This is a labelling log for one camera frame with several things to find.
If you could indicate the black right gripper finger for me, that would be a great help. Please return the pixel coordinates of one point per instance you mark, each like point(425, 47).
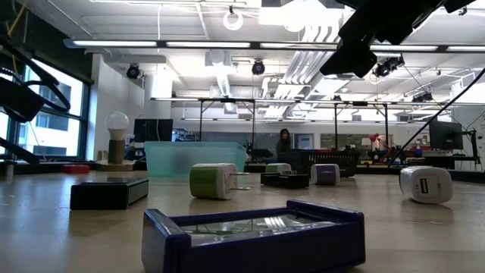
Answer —
point(350, 60)

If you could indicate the red rectangular box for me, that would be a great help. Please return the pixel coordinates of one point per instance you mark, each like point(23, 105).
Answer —
point(76, 169)

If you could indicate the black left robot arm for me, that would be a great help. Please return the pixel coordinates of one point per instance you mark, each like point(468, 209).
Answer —
point(19, 100)

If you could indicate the black round ceiling fixture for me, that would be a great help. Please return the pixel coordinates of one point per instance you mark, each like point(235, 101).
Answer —
point(133, 71)
point(258, 67)
point(388, 66)

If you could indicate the white LED light bar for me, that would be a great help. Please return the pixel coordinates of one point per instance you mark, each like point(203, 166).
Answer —
point(466, 48)
point(405, 48)
point(208, 44)
point(295, 45)
point(113, 44)

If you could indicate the black plastic mesh basket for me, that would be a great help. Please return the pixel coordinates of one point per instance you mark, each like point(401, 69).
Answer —
point(348, 161)

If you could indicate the person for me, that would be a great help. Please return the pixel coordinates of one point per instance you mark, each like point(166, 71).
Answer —
point(283, 146)

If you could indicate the purple white USB charger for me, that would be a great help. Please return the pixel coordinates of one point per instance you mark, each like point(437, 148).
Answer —
point(326, 175)

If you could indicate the black computer monitor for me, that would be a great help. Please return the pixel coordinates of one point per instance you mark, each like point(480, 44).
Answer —
point(446, 135)
point(151, 130)

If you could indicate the green white USB charger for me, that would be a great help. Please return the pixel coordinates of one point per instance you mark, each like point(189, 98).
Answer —
point(277, 167)
point(206, 182)

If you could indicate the black digital clock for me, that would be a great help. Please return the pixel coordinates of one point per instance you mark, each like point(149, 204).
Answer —
point(284, 181)

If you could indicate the white black USB charger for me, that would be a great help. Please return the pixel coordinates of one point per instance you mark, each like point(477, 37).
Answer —
point(435, 186)

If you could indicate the translucent green plastic tray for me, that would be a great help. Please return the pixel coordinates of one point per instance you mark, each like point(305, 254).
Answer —
point(170, 159)

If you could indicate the dark blue digital display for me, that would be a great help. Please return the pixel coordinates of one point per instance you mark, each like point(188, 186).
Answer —
point(265, 254)

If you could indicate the white bulb brass base lamp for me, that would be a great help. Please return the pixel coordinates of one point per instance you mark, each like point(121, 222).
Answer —
point(116, 125)

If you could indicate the black flat rectangular box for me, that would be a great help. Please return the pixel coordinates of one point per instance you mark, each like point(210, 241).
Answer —
point(98, 197)

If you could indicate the large window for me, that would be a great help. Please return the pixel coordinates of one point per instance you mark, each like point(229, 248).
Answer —
point(57, 132)

